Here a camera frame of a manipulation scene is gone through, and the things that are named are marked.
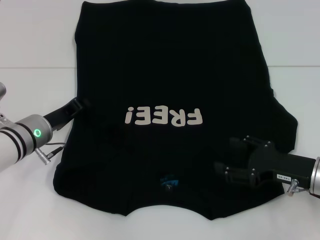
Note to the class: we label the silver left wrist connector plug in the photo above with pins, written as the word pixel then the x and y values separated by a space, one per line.
pixel 43 153

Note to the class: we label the silver right wrist connector plug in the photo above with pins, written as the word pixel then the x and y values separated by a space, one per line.
pixel 292 188

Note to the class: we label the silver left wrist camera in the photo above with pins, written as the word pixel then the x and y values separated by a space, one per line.
pixel 2 91

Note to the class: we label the black shirt with FREE print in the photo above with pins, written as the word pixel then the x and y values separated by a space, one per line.
pixel 165 75

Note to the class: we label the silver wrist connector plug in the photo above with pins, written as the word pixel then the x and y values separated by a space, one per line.
pixel 43 153
pixel 292 188

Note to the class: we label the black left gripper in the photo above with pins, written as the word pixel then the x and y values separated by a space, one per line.
pixel 62 113

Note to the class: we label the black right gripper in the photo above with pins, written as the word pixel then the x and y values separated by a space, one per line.
pixel 280 165

